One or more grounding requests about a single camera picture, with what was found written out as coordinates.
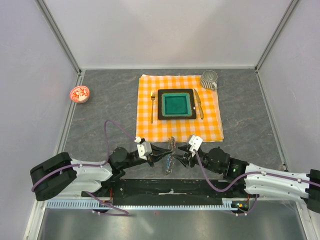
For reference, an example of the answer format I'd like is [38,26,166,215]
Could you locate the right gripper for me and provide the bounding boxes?
[172,144,222,175]

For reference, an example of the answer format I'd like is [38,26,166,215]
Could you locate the large keyring organiser with rings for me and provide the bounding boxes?
[165,136,177,175]

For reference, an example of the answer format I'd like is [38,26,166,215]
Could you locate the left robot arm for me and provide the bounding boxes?
[30,141,172,201]

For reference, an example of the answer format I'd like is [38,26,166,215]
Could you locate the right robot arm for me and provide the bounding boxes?
[173,145,320,213]

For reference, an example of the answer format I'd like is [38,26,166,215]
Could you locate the orange checkered cloth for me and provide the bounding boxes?
[136,74,224,142]

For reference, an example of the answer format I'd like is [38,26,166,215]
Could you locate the black teal square plate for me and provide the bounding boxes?
[157,88,197,120]

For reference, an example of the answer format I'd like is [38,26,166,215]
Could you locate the gold fork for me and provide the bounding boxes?
[150,91,156,124]

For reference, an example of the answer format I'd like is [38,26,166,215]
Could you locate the gold knife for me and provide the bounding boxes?
[193,88,204,120]

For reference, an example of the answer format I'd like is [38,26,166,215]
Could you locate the striped mug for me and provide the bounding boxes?
[200,70,218,91]

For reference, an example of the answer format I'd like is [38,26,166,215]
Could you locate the red white patterned bowl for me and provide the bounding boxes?
[69,85,90,104]

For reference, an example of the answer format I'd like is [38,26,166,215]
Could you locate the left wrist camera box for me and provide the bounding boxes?
[134,136,152,161]

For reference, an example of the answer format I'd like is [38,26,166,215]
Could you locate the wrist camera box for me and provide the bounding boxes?
[186,134,203,153]
[134,136,152,161]

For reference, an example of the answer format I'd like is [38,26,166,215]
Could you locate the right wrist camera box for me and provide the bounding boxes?
[186,134,203,153]

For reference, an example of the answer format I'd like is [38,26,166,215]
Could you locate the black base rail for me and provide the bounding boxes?
[106,178,241,206]

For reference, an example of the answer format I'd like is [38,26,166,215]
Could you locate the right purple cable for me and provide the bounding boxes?
[192,149,320,217]

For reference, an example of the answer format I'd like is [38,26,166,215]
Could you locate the white cable duct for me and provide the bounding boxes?
[45,199,238,211]

